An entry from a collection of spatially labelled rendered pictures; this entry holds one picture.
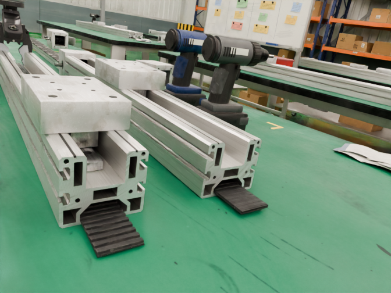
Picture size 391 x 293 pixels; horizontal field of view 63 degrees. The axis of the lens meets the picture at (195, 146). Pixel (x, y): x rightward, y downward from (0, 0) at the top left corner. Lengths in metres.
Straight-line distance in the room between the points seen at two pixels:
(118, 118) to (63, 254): 0.18
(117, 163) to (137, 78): 0.33
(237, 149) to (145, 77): 0.30
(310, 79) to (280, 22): 1.75
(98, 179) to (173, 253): 0.12
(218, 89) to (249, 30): 3.28
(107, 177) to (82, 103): 0.09
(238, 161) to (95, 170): 0.21
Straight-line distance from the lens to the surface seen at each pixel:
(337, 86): 2.05
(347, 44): 10.80
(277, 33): 3.78
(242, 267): 0.36
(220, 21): 4.36
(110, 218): 0.39
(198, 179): 0.46
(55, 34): 2.09
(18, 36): 1.08
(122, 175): 0.39
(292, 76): 2.18
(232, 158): 0.50
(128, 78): 0.70
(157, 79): 0.73
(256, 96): 4.74
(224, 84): 0.76
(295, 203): 0.52
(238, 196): 0.47
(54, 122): 0.41
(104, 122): 0.42
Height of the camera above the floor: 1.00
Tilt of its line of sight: 20 degrees down
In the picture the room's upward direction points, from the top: 9 degrees clockwise
